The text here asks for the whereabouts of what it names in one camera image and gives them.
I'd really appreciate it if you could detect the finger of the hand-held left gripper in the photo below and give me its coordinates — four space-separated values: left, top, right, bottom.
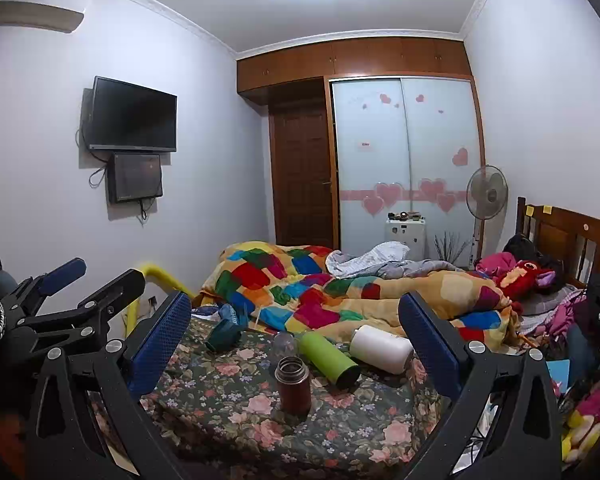
16 268 147 361
0 258 88 322

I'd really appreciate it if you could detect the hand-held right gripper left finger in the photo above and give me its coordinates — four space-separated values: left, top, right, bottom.
27 290 193 480

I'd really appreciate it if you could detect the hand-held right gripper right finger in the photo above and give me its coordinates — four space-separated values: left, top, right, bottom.
397 291 563 480

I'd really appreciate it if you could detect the white cup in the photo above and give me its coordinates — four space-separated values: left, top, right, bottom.
349 324 415 375

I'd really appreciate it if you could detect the green cup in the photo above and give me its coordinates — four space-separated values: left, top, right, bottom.
296 331 362 391

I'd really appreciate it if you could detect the brown metal cup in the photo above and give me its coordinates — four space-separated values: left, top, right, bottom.
274 356 314 416

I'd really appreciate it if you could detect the dried branches bundle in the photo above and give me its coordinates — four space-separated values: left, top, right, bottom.
433 231 474 267

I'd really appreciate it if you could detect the grey crumpled cloth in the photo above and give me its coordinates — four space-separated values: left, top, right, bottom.
326 241 448 281

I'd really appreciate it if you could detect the pink clothes pile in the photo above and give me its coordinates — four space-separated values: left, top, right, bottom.
474 252 517 277

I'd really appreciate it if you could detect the small white cabinet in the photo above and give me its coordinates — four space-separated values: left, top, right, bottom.
384 211 427 261

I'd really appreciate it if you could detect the red plush toy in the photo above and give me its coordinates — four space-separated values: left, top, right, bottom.
495 259 559 302

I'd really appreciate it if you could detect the clear plastic bottle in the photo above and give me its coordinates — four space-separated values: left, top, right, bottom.
272 331 299 376

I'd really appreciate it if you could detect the floral bed sheet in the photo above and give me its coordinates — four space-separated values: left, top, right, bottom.
90 310 455 480

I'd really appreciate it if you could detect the black bag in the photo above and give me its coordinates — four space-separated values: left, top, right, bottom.
504 234 551 267

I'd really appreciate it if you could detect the colourful patchwork quilt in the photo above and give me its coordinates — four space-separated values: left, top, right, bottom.
200 241 525 347

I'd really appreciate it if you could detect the yellow plush toy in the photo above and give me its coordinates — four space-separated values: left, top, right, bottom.
561 411 600 464

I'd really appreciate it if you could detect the standing electric fan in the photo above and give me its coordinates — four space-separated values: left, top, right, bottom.
467 165 510 267

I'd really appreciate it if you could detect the wooden bed headboard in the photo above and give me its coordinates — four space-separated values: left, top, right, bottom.
516 196 600 289

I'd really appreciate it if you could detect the wooden wardrobe with sliding doors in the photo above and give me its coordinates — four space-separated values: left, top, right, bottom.
236 36 487 267

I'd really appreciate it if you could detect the brown wooden door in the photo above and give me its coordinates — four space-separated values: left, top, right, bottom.
269 82 339 251

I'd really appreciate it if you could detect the yellow bed rail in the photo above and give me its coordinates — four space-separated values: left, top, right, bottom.
124 261 199 342

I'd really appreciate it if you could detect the small black wall monitor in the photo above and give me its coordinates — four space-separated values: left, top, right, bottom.
107 152 164 205

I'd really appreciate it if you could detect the black wall television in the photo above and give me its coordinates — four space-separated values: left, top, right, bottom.
81 76 179 154

